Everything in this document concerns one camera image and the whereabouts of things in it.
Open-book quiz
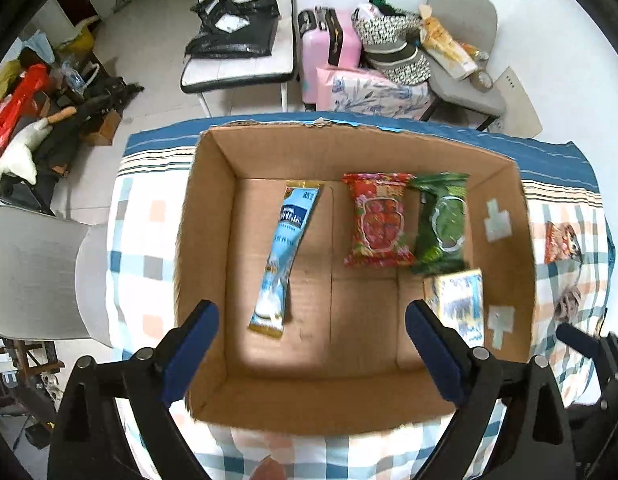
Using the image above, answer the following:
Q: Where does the red plastic bag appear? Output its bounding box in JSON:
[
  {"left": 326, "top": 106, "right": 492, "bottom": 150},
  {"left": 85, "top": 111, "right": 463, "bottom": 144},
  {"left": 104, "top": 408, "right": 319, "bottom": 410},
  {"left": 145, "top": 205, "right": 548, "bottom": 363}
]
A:
[{"left": 0, "top": 64, "right": 49, "bottom": 148}]

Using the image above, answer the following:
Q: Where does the blue tube packet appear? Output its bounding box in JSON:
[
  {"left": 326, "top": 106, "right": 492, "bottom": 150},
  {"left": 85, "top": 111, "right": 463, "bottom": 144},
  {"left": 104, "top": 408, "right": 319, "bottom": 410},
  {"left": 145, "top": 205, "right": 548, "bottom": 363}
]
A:
[{"left": 248, "top": 181, "right": 322, "bottom": 339}]

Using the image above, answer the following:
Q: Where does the red snack packet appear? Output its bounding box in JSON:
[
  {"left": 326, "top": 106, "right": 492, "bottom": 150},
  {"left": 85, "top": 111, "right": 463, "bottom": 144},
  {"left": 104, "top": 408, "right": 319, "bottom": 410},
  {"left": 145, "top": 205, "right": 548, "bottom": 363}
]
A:
[{"left": 341, "top": 172, "right": 415, "bottom": 268}]

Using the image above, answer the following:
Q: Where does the plaid checkered blanket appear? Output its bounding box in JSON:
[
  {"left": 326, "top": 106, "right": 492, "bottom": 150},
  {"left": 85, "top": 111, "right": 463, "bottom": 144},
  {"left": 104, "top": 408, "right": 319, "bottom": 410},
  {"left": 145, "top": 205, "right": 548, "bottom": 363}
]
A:
[{"left": 106, "top": 114, "right": 615, "bottom": 479}]

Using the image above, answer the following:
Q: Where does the tape roll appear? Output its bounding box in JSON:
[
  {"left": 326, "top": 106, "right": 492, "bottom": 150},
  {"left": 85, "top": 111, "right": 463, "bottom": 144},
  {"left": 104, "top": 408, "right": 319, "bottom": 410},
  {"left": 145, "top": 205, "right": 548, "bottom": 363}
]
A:
[{"left": 469, "top": 68, "right": 493, "bottom": 93}]

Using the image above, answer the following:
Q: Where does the white goose plush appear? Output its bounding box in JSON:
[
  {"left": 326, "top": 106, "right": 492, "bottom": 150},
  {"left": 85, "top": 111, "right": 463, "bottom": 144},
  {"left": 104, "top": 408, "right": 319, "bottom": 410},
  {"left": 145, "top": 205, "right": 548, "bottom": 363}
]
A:
[{"left": 0, "top": 106, "right": 77, "bottom": 185}]

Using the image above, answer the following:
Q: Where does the panda snack packet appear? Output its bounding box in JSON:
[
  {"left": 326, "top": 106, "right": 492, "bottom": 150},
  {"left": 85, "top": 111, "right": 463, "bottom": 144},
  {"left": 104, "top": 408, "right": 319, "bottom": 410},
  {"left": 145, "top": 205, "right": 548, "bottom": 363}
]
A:
[{"left": 544, "top": 222, "right": 582, "bottom": 264}]

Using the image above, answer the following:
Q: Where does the open cardboard box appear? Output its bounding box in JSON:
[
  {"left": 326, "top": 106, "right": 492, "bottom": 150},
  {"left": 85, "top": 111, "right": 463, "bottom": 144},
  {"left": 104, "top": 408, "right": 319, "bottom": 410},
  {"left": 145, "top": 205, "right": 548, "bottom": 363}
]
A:
[{"left": 175, "top": 124, "right": 536, "bottom": 436}]

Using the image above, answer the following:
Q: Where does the white blue tissue pack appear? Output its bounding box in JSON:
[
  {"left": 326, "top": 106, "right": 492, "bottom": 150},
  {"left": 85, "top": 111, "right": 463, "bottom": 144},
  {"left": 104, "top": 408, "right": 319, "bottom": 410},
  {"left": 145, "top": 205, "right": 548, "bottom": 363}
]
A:
[{"left": 423, "top": 269, "right": 484, "bottom": 348}]

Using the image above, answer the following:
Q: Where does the black plastic bag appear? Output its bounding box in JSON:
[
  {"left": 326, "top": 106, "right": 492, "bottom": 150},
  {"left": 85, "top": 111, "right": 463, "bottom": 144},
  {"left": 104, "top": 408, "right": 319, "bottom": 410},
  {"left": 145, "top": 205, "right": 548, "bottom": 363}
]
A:
[{"left": 184, "top": 0, "right": 280, "bottom": 58}]

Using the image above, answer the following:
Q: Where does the floral pink pillow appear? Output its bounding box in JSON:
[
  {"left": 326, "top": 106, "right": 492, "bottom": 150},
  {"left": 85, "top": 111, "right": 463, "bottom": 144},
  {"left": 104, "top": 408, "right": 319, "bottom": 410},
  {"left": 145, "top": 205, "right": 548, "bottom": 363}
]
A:
[{"left": 315, "top": 65, "right": 433, "bottom": 119}]

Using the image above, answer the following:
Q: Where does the grey folding chair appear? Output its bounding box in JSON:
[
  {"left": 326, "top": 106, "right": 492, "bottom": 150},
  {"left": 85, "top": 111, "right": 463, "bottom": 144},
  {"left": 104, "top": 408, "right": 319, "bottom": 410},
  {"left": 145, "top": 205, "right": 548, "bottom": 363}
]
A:
[{"left": 422, "top": 0, "right": 505, "bottom": 131}]

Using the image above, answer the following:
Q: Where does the person's hand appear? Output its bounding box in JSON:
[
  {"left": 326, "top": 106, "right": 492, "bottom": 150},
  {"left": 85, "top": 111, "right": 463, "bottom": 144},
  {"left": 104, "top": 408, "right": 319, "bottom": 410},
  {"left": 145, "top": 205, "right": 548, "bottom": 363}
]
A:
[{"left": 251, "top": 456, "right": 287, "bottom": 480}]

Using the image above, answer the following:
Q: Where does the green snack packet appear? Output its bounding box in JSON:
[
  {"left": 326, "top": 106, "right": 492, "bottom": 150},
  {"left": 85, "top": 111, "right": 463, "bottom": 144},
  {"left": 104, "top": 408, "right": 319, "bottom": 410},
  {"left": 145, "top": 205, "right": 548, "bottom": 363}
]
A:
[{"left": 409, "top": 172, "right": 468, "bottom": 275}]

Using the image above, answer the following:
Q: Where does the white box with yellow bag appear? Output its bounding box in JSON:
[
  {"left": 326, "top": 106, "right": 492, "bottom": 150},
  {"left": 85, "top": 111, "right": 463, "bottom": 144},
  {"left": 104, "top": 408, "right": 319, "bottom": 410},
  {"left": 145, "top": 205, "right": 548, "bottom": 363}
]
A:
[{"left": 419, "top": 4, "right": 478, "bottom": 80}]

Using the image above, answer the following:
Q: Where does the pink suitcase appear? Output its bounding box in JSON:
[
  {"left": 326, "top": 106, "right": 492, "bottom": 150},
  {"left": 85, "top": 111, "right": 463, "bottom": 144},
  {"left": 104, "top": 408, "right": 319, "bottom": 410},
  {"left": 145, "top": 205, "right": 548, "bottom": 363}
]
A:
[{"left": 297, "top": 6, "right": 362, "bottom": 110}]

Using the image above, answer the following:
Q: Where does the lilac cloth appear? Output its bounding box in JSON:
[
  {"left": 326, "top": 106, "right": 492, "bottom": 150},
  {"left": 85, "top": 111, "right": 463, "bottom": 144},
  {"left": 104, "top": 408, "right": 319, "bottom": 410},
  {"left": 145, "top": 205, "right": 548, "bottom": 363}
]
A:
[{"left": 554, "top": 285, "right": 582, "bottom": 323}]

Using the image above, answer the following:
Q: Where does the white board against wall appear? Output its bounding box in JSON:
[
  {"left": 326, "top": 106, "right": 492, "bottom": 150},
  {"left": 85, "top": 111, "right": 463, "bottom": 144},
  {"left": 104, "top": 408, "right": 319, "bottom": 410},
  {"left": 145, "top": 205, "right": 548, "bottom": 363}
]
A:
[{"left": 488, "top": 66, "right": 542, "bottom": 139}]

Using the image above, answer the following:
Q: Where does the white padded chair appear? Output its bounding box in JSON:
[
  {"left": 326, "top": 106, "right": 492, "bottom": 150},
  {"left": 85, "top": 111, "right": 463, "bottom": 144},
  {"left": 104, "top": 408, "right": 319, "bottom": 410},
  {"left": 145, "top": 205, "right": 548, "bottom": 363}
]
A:
[{"left": 180, "top": 0, "right": 297, "bottom": 116}]

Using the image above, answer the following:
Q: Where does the patterned tote bag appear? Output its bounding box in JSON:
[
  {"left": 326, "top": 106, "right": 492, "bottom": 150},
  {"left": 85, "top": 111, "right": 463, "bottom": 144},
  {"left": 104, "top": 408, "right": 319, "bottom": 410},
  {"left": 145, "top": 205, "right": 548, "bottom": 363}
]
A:
[{"left": 351, "top": 0, "right": 431, "bottom": 87}]

